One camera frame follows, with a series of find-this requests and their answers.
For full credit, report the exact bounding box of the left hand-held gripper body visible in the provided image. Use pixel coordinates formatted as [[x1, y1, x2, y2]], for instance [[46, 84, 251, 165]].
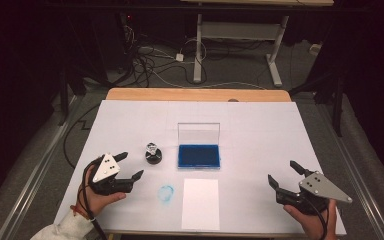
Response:
[[87, 153, 135, 196]]

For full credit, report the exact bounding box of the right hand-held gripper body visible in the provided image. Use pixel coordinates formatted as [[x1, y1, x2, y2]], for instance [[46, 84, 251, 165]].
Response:
[[275, 170, 354, 215]]

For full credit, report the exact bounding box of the black stamp with clear handle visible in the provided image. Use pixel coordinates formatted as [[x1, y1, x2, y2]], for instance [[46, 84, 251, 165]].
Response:
[[144, 142, 164, 165]]

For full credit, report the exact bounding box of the person's left hand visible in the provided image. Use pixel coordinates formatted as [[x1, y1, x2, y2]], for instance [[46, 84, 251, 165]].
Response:
[[76, 164, 128, 218]]

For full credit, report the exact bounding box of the person's right hand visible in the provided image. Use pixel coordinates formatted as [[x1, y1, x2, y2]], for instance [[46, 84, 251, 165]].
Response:
[[283, 199, 338, 240]]

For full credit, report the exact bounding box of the red wristband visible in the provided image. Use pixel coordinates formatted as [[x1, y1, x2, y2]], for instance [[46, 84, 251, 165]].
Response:
[[69, 204, 91, 221]]

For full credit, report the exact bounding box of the large white board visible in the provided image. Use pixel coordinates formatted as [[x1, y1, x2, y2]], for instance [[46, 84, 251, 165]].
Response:
[[52, 99, 348, 236]]

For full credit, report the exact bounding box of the blue ink pad clear lid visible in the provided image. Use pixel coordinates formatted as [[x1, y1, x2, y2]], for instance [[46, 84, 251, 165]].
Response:
[[177, 122, 222, 170]]

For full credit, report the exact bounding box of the white paper sheet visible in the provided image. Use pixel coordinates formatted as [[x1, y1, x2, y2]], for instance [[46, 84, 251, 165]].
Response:
[[181, 178, 221, 231]]

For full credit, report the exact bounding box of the black stand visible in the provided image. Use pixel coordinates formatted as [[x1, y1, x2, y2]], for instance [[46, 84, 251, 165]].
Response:
[[51, 68, 88, 127], [289, 71, 346, 138]]

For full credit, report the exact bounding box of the wooden table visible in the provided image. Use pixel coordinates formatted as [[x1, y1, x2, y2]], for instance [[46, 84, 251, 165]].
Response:
[[105, 87, 293, 103]]

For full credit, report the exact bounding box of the small white box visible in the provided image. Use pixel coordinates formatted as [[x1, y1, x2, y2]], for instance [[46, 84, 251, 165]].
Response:
[[309, 43, 324, 56]]

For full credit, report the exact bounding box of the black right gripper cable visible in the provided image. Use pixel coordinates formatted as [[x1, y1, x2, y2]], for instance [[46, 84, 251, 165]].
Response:
[[304, 196, 331, 240]]

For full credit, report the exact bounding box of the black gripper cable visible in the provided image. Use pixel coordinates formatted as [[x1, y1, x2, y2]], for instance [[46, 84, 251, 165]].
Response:
[[304, 196, 331, 240], [79, 159, 108, 240]]

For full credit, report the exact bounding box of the metal floor rail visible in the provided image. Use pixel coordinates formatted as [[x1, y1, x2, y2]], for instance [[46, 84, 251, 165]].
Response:
[[318, 103, 384, 240], [0, 96, 83, 240]]

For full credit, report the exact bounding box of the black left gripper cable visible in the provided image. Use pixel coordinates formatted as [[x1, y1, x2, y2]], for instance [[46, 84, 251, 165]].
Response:
[[79, 159, 108, 240]]

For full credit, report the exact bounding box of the black floor cable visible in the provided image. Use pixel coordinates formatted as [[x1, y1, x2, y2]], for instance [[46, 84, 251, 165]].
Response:
[[62, 103, 102, 169]]

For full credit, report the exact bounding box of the long white cable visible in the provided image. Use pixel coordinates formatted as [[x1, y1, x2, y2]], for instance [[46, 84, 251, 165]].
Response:
[[139, 38, 268, 91]]

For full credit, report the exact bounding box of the tangle of black cables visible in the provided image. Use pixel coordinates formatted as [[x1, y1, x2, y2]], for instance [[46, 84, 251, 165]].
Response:
[[108, 13, 208, 88]]

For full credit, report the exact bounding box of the white metal desk frame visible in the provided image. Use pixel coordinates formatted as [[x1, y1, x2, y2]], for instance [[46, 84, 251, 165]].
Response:
[[179, 0, 335, 88]]

